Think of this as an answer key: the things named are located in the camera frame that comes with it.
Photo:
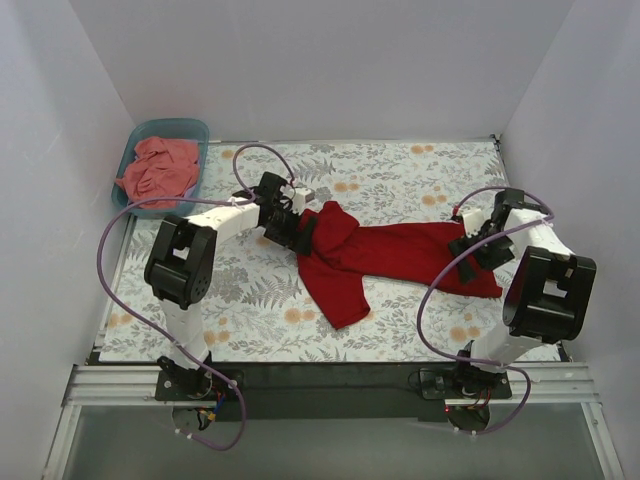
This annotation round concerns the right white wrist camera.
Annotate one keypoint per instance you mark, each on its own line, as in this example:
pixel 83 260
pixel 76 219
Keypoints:
pixel 471 220

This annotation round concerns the blue plastic basket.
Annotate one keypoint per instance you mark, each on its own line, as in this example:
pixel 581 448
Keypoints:
pixel 171 128

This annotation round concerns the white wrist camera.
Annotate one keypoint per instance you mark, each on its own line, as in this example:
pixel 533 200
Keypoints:
pixel 471 220
pixel 301 196

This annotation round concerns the dark red t shirt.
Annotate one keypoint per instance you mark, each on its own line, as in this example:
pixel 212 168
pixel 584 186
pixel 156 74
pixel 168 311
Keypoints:
pixel 343 252

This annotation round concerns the aluminium frame rail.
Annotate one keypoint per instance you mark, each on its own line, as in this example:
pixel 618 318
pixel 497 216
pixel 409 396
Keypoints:
pixel 109 416

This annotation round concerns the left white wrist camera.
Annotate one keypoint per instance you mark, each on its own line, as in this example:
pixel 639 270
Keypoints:
pixel 301 196

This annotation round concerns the floral patterned table mat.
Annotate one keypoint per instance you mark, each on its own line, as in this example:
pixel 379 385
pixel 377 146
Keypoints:
pixel 257 308

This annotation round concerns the pink t shirt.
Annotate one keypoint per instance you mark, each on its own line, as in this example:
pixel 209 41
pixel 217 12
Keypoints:
pixel 162 168

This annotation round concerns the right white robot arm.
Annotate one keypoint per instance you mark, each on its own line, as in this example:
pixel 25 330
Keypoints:
pixel 547 300

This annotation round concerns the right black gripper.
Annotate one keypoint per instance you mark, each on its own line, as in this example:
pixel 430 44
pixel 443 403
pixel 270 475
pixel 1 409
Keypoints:
pixel 480 250

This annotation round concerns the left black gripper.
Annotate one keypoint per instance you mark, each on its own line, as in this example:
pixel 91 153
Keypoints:
pixel 288 228

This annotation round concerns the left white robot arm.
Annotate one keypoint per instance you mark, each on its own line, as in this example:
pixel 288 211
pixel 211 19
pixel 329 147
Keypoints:
pixel 180 267

